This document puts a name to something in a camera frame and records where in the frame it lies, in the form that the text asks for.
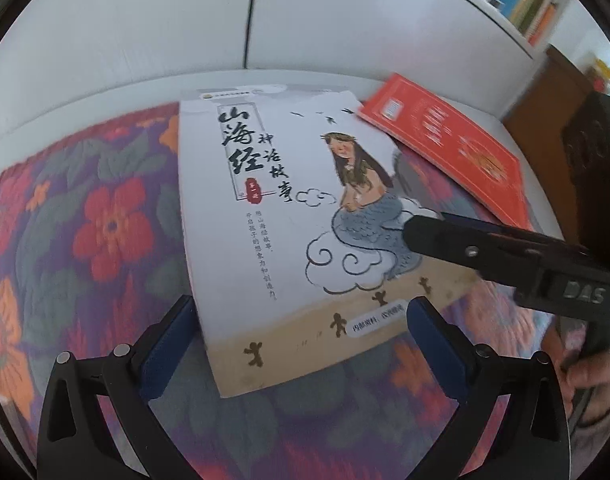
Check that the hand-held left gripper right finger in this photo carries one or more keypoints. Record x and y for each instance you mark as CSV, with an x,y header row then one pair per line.
x,y
435,345

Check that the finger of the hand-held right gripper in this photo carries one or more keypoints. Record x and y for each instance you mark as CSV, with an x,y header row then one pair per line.
x,y
525,237
450,242

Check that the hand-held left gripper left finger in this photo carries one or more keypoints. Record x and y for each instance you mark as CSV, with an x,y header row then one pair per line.
x,y
170,340

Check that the white mermaid book beige band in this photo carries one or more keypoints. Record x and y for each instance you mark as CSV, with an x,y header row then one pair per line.
x,y
285,185

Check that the person's right forearm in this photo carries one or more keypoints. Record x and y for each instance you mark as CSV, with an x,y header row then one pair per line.
x,y
595,435

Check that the row of white blue books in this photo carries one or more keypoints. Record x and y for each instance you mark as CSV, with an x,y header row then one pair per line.
x,y
530,5

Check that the red book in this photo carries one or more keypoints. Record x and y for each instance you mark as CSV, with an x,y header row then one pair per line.
x,y
435,125

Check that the brown wooden cabinet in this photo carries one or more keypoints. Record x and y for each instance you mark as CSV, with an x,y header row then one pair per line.
x,y
540,105

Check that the floral blanket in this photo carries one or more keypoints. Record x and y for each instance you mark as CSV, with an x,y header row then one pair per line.
x,y
85,210

